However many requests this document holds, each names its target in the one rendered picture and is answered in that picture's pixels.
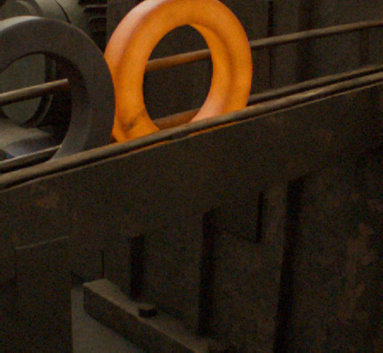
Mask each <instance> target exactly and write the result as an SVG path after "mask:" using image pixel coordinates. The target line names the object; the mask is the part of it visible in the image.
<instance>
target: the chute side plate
mask: <svg viewBox="0 0 383 353"><path fill-rule="evenodd" d="M382 145H383V81H382V82H379V83H376V84H372V85H368V86H365V87H362V88H361V87H359V88H356V89H354V90H350V91H345V92H342V93H339V94H336V95H333V96H330V97H325V98H322V99H319V100H317V99H316V100H313V101H309V102H307V103H301V104H298V105H295V106H291V107H289V108H285V109H280V110H277V111H274V112H270V113H267V114H264V115H258V116H256V117H252V118H250V119H245V120H242V121H237V122H234V123H231V124H227V125H225V126H218V127H215V128H212V129H209V130H206V131H202V132H196V134H193V135H190V136H187V137H183V138H177V139H175V140H171V141H168V142H165V143H161V144H155V145H152V146H149V147H146V148H143V149H140V150H135V151H130V152H127V154H124V155H121V156H116V157H112V158H109V159H106V160H103V161H100V162H94V163H92V164H87V165H85V166H81V167H78V168H73V169H69V170H68V171H64V172H61V173H58V174H52V175H49V176H46V177H43V178H40V179H35V180H31V181H29V182H26V183H23V184H19V185H14V186H12V187H9V188H6V189H2V190H0V285H1V284H2V283H4V282H7V281H10V280H12V279H16V276H15V248H16V247H19V246H22V245H25V246H26V245H29V244H36V243H39V242H43V241H46V240H51V239H54V238H60V237H63V236H64V237H69V245H70V260H72V259H74V258H77V257H80V256H83V255H86V254H88V253H91V252H93V251H96V250H100V249H102V248H105V247H106V248H107V247H110V246H112V245H115V244H118V243H121V242H124V241H126V240H128V239H131V238H135V237H137V236H140V235H143V234H145V233H148V232H152V231H155V230H157V229H160V228H162V227H166V226H169V225H171V224H174V223H176V222H180V221H181V220H184V219H186V218H189V217H191V216H194V215H199V214H201V213H203V212H206V211H209V210H211V209H215V208H217V207H220V206H223V205H226V204H228V203H232V202H235V201H237V200H239V199H242V197H247V196H249V195H252V194H255V193H257V192H259V191H264V190H266V189H268V188H271V187H273V186H276V185H281V184H283V183H286V182H288V181H291V180H292V179H295V178H297V177H300V176H302V175H305V174H309V173H311V172H314V171H316V170H319V169H321V168H324V167H327V166H329V165H332V164H334V163H336V162H341V161H343V160H345V159H348V158H351V157H353V156H356V155H359V154H362V153H363V152H366V151H369V150H372V149H374V148H377V147H380V146H382Z"/></svg>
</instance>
